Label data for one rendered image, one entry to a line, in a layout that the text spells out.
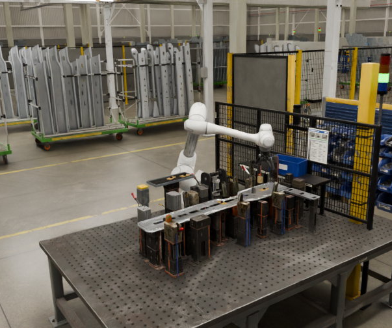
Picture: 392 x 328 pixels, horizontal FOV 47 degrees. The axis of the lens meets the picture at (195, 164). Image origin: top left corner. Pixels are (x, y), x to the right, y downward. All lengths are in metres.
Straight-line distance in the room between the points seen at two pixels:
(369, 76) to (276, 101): 2.23
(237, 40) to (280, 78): 5.50
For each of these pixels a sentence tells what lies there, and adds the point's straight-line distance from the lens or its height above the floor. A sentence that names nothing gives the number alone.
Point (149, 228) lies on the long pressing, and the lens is 3.01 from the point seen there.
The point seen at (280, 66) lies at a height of 1.85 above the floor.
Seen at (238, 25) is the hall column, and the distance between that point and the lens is 11.09.
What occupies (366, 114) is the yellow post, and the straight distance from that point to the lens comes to 3.73.
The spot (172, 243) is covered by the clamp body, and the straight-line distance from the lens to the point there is 2.92.
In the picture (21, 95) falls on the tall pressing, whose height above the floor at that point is 0.87.
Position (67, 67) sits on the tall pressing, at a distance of 10.20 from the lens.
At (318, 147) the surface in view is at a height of 1.29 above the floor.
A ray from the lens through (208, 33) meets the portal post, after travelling 10.27.
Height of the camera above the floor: 2.21
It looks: 16 degrees down
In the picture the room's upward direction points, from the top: 1 degrees counter-clockwise
